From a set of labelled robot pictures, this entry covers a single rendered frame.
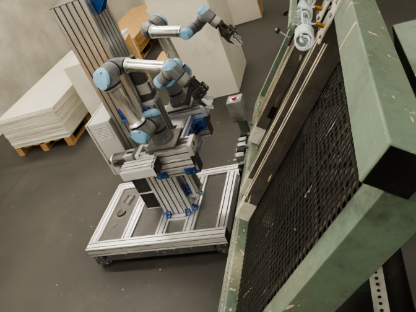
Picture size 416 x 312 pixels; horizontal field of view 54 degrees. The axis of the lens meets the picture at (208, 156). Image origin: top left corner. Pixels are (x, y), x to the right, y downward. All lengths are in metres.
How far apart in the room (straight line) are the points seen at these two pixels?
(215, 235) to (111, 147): 1.02
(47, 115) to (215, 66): 2.38
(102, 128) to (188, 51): 2.47
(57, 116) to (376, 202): 5.39
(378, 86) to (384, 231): 0.29
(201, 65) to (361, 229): 4.56
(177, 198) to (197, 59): 2.40
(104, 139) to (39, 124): 3.16
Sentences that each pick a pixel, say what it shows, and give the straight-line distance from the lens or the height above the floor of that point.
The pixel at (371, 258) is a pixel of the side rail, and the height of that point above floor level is 1.60.
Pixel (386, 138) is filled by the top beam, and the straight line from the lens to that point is 0.77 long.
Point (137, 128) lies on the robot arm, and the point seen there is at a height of 1.27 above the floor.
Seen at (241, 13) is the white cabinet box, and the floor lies 0.17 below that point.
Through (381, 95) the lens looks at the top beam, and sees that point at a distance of 0.89.
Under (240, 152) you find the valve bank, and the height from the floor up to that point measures 0.77.
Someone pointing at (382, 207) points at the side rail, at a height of 1.74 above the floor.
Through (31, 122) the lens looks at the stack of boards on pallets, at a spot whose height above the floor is 0.49.
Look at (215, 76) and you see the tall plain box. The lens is 5.34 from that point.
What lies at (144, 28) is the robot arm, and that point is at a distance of 3.01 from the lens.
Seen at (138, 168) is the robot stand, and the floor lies 0.95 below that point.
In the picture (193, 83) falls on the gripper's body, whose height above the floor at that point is 1.49.
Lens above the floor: 2.35
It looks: 32 degrees down
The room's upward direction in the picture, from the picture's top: 24 degrees counter-clockwise
